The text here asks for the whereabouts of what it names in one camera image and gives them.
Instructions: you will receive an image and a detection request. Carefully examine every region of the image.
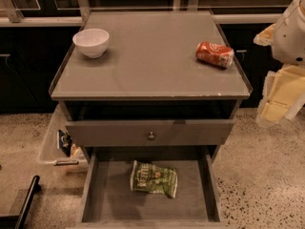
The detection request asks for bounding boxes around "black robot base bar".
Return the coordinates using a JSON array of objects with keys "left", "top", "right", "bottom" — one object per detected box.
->
[{"left": 0, "top": 176, "right": 41, "bottom": 229}]

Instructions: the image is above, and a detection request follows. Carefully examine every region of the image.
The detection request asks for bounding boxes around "closed grey top drawer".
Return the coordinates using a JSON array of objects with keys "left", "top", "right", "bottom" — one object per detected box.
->
[{"left": 66, "top": 119, "right": 234, "bottom": 147}]

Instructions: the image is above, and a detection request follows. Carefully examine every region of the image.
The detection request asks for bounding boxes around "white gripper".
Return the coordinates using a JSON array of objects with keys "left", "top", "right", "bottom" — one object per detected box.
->
[{"left": 254, "top": 0, "right": 305, "bottom": 127}]

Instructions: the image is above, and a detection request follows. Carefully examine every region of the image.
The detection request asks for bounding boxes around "round metal drawer knob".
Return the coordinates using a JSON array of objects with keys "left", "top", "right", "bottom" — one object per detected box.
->
[{"left": 147, "top": 132, "right": 155, "bottom": 140}]

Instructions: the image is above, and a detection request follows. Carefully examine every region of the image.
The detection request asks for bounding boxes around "tan snack bag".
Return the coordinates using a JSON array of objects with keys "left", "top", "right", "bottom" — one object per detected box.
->
[{"left": 71, "top": 144, "right": 85, "bottom": 159}]

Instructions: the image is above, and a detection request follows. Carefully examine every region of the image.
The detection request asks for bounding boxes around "green jalapeno chip bag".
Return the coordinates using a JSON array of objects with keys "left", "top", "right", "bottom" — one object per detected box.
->
[{"left": 130, "top": 160, "right": 178, "bottom": 198}]

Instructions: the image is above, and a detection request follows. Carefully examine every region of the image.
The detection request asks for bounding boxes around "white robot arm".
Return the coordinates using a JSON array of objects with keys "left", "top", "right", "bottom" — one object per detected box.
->
[{"left": 254, "top": 0, "right": 305, "bottom": 127}]

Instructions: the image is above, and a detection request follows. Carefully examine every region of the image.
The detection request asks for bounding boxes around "red soda can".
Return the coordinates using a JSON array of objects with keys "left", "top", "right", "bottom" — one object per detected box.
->
[{"left": 195, "top": 42, "right": 234, "bottom": 69}]

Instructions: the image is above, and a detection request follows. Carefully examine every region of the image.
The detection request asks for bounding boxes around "open grey middle drawer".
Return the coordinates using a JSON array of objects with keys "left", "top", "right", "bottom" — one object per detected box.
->
[{"left": 76, "top": 146, "right": 226, "bottom": 229}]

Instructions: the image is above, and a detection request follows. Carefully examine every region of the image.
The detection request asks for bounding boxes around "white ceramic bowl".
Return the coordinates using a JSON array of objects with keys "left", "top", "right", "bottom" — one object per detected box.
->
[{"left": 72, "top": 29, "right": 110, "bottom": 58}]

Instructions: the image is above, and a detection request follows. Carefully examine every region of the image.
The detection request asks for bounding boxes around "clear plastic storage bin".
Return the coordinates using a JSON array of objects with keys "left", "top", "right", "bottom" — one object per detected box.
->
[{"left": 37, "top": 105, "right": 88, "bottom": 171}]

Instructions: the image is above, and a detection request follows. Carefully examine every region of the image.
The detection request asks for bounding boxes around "dark blue snack bag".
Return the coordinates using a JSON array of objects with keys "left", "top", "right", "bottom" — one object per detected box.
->
[{"left": 57, "top": 130, "right": 72, "bottom": 156}]

